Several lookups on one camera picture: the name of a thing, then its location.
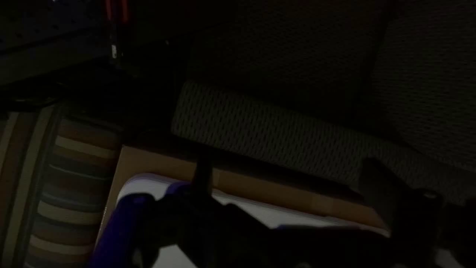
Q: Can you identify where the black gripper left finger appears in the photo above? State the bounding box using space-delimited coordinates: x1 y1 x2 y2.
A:
190 146 217 198

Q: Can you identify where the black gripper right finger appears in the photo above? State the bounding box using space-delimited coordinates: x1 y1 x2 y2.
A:
358 157 445 268

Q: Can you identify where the wooden side table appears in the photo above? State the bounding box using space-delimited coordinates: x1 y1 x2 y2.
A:
95 145 393 251

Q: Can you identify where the white plastic board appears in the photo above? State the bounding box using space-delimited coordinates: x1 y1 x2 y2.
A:
116 170 463 268

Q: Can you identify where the dark grey textured sofa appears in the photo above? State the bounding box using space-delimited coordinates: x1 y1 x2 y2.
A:
170 0 476 206

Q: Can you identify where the striped fabric sofa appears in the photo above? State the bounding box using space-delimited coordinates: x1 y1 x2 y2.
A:
0 102 125 268

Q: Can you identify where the dark perforated panel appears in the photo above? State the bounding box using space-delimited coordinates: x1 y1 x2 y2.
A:
0 0 109 84

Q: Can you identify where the blue cable connector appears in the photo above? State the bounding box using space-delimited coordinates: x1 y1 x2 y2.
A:
88 181 190 268

